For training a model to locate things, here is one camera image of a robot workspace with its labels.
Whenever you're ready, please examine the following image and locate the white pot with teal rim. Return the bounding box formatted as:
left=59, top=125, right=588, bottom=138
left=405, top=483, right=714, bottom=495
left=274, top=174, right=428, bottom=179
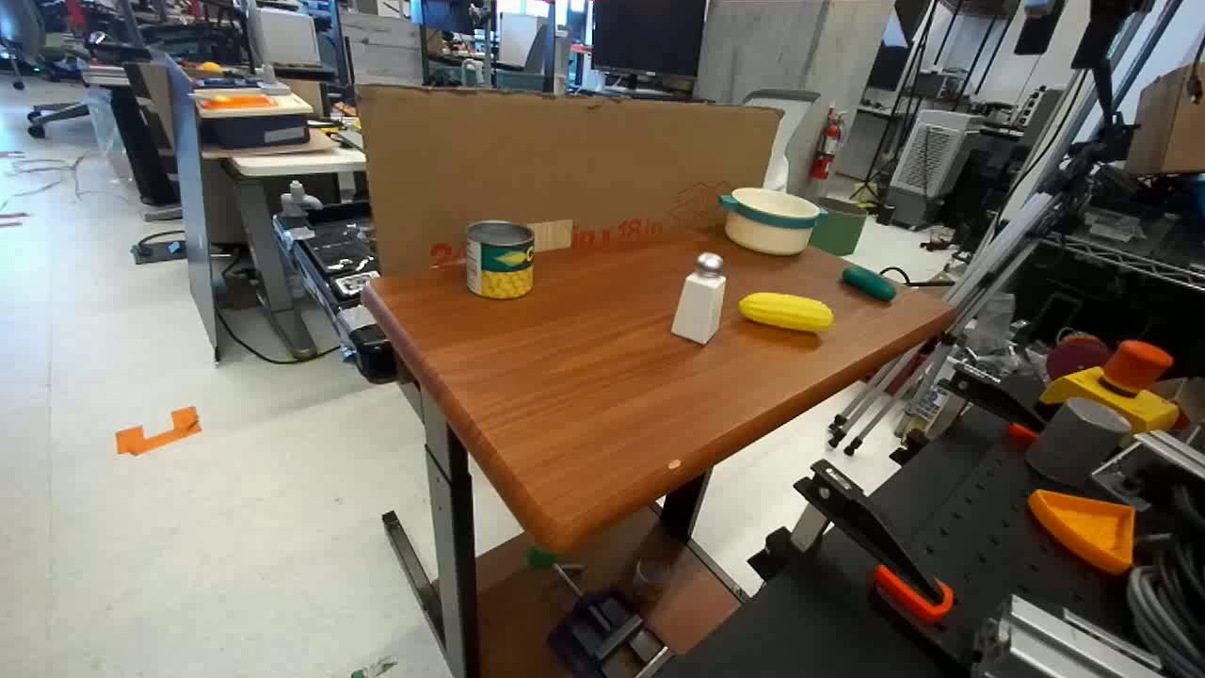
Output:
left=718, top=187, right=829, bottom=257

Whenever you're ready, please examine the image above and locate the white salt shaker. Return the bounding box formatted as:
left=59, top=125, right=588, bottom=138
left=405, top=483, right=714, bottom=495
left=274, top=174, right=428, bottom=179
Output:
left=670, top=251, right=728, bottom=346

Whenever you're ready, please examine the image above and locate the corn can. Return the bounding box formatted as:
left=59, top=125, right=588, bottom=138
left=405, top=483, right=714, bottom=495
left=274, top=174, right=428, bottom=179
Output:
left=465, top=220, right=536, bottom=300

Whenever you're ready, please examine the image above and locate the cardboard panel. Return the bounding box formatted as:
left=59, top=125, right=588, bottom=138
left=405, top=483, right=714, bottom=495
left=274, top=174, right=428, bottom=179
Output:
left=356, top=84, right=784, bottom=277

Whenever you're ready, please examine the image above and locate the yellow toy corn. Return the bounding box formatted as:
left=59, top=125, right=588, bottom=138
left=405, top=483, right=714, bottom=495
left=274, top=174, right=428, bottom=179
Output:
left=738, top=292, right=835, bottom=333

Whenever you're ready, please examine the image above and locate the green bin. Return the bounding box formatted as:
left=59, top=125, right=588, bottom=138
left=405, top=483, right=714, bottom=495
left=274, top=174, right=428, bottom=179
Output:
left=810, top=196, right=869, bottom=257

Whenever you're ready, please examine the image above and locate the green toy cucumber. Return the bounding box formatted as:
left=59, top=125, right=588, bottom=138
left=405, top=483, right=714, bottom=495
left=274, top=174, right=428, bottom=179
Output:
left=841, top=266, right=898, bottom=303

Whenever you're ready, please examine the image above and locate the black machine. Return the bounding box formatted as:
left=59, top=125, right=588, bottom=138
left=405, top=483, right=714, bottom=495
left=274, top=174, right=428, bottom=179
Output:
left=273, top=181, right=396, bottom=384

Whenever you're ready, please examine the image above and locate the fire extinguisher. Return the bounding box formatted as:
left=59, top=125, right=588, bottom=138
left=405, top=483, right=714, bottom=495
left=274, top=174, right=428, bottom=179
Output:
left=810, top=107, right=847, bottom=181

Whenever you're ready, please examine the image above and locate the blue vise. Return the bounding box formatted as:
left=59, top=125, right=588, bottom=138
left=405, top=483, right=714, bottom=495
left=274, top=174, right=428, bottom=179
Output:
left=548, top=589, right=671, bottom=678

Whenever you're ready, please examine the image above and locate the monitor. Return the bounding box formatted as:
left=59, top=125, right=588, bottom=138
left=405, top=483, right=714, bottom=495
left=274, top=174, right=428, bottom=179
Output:
left=591, top=0, right=708, bottom=80

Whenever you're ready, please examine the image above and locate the black clamp with orange grip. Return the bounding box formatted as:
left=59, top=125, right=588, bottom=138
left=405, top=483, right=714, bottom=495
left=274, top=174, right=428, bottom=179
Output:
left=793, top=459, right=955, bottom=625

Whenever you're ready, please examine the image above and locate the white air cooler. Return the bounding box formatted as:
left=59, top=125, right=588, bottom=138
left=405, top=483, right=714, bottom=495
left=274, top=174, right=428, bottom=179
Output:
left=888, top=109, right=986, bottom=228

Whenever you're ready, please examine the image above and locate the desk with boxes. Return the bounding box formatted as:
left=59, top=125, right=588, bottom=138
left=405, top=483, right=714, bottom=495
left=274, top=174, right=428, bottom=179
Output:
left=193, top=64, right=368, bottom=361

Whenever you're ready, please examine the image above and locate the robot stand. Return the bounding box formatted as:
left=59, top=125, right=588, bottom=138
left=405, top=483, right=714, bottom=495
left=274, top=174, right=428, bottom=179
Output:
left=659, top=405, right=1205, bottom=678

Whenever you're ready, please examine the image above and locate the power strip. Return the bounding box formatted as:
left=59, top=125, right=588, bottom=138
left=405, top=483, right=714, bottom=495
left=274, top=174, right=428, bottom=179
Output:
left=130, top=231, right=187, bottom=266

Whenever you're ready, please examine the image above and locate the dark red disc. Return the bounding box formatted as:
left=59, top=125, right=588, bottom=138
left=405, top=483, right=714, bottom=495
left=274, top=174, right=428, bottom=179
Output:
left=1045, top=334, right=1112, bottom=380

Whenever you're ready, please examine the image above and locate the grey cylinder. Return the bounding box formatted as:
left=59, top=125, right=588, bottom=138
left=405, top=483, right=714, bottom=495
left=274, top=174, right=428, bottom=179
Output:
left=1025, top=396, right=1133, bottom=487

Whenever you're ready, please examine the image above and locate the orange triangular tray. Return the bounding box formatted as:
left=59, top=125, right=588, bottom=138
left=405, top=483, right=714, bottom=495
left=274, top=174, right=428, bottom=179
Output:
left=1026, top=489, right=1136, bottom=575

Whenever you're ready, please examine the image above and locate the yellow emergency stop button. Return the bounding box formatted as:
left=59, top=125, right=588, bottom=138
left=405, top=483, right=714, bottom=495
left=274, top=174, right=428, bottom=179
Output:
left=1039, top=340, right=1181, bottom=434

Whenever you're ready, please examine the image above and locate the aluminium extrusion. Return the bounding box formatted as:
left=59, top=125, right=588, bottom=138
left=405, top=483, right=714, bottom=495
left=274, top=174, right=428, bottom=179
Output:
left=972, top=595, right=1164, bottom=678

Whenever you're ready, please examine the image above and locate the cardboard box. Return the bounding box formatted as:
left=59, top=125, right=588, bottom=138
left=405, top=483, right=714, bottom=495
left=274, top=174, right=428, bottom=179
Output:
left=1125, top=64, right=1205, bottom=176

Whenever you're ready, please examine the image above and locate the office chair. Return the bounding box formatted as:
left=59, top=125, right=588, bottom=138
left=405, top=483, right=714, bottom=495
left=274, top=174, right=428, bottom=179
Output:
left=0, top=0, right=90, bottom=139

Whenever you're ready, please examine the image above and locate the black cable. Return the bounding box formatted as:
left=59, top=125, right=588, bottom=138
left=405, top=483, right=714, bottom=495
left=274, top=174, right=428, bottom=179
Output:
left=877, top=266, right=956, bottom=288

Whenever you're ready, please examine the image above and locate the wire shelf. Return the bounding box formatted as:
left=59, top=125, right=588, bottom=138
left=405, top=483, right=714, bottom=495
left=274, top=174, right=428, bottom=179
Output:
left=1036, top=207, right=1205, bottom=293

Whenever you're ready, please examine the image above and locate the coil of grey cable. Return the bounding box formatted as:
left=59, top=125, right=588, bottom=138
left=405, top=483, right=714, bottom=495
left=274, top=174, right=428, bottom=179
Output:
left=1127, top=546, right=1205, bottom=678

